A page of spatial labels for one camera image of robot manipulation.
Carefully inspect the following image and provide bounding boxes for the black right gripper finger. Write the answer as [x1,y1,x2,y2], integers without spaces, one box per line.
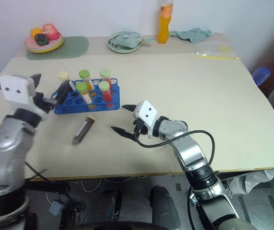
[121,104,138,115]
[110,126,137,142]

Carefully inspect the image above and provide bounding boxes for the yellow cap brown test tube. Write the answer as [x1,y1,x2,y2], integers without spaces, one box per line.
[72,115,98,146]

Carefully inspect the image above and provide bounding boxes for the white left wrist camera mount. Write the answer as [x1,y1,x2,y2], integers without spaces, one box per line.
[0,74,38,112]

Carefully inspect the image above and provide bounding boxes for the cream cap dark test tube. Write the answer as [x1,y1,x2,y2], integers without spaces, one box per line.
[57,70,74,93]

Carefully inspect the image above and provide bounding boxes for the black toy fruit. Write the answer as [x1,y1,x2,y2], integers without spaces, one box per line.
[34,33,50,46]

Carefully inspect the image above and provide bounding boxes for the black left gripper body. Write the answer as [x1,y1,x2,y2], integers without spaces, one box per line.
[33,92,57,116]

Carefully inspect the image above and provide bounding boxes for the crumpled green cloth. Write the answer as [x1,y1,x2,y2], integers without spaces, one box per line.
[169,27,212,44]

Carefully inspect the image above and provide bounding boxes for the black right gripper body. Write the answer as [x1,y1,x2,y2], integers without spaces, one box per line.
[132,116,150,142]

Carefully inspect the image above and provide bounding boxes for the grey power box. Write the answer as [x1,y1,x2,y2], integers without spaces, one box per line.
[49,199,65,217]

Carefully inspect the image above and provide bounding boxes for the blue ribbed stool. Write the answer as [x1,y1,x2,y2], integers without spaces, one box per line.
[251,67,272,87]

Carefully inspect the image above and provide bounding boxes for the clear plastic zip bag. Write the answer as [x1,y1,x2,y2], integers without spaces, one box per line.
[194,40,240,61]

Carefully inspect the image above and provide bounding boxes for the green placemat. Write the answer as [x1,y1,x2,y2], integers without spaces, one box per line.
[26,35,90,61]

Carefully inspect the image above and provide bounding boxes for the white cable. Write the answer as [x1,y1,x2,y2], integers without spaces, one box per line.
[80,178,103,193]

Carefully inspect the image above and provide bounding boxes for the dark rounded shape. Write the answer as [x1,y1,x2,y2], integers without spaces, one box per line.
[149,185,182,230]

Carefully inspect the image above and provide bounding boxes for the orange toy fruit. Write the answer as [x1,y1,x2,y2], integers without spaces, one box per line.
[30,27,43,38]

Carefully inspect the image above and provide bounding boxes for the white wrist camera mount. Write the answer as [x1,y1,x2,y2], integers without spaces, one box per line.
[0,74,38,112]
[134,100,162,140]

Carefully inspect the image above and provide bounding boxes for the yellow plate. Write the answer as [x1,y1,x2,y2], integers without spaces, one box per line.
[26,38,65,54]

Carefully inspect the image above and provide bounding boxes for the green cap red test tube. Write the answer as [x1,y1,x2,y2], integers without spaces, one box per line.
[98,80,115,108]
[99,69,114,87]

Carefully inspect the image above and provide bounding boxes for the blue test tube rack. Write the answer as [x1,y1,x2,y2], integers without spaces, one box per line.
[51,78,121,115]

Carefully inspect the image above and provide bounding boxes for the orange drink bottle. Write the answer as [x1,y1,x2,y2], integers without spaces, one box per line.
[157,0,175,45]

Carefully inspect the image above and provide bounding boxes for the white plastic bag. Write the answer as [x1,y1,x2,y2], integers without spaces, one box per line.
[227,167,274,195]

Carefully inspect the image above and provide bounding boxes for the folded grey-green pouch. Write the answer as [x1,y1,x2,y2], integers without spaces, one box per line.
[114,30,142,48]

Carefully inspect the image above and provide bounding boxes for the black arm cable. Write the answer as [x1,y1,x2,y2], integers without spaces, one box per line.
[186,186,200,230]
[134,130,217,173]

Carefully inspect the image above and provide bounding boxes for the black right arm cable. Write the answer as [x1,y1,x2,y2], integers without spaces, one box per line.
[134,130,217,173]

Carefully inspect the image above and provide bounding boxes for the pink plate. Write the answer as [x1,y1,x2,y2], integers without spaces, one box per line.
[23,33,63,50]

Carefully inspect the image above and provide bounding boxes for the black lower arm cable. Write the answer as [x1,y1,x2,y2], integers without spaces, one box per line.
[186,186,200,230]

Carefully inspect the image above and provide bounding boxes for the green cap yellow test tube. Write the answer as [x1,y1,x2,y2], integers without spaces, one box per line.
[75,82,96,110]
[78,69,95,92]

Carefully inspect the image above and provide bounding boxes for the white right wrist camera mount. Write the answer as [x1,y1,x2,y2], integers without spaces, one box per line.
[134,100,162,140]

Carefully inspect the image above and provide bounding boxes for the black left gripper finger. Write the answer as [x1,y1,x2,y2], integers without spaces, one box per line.
[30,73,43,91]
[52,80,76,105]

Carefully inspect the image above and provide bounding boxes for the pink toy peach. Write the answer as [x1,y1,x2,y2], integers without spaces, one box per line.
[42,23,60,40]

